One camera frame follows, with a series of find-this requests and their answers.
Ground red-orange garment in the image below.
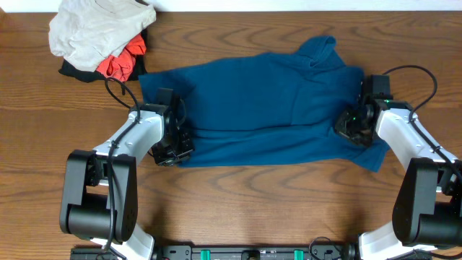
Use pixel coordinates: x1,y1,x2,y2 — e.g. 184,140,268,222
96,33,147,82

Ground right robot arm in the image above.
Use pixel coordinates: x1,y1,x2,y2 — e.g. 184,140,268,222
335,75,461,259

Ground teal blue t-shirt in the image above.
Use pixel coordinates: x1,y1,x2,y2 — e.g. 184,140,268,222
139,36,388,171

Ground black garment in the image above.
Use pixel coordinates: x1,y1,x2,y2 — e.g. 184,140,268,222
58,28,149,96

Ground beige crumpled garment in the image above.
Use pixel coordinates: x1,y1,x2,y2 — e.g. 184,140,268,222
48,0,156,72

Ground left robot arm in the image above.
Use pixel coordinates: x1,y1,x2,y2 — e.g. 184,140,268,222
59,88,194,259

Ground black mounting rail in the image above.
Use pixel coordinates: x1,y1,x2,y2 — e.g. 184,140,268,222
69,243,432,260

